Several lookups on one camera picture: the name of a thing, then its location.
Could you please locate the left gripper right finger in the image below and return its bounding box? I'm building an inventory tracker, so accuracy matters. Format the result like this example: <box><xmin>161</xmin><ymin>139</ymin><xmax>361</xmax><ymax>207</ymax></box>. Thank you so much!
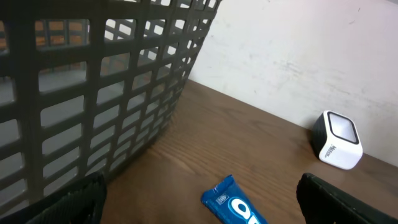
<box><xmin>296</xmin><ymin>173</ymin><xmax>397</xmax><ymax>224</ymax></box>

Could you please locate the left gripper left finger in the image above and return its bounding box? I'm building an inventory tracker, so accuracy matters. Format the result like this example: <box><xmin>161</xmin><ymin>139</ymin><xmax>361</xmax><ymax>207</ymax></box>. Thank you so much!
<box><xmin>1</xmin><ymin>172</ymin><xmax>107</xmax><ymax>224</ymax></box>

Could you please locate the blue Oreo pack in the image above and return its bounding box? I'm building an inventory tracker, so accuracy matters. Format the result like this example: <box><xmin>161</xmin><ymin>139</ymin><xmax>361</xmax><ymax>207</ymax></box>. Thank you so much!
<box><xmin>201</xmin><ymin>175</ymin><xmax>268</xmax><ymax>224</ymax></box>

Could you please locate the grey plastic basket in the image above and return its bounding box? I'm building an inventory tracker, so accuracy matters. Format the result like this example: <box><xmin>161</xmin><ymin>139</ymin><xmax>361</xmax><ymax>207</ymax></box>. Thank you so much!
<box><xmin>1</xmin><ymin>0</ymin><xmax>220</xmax><ymax>217</ymax></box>

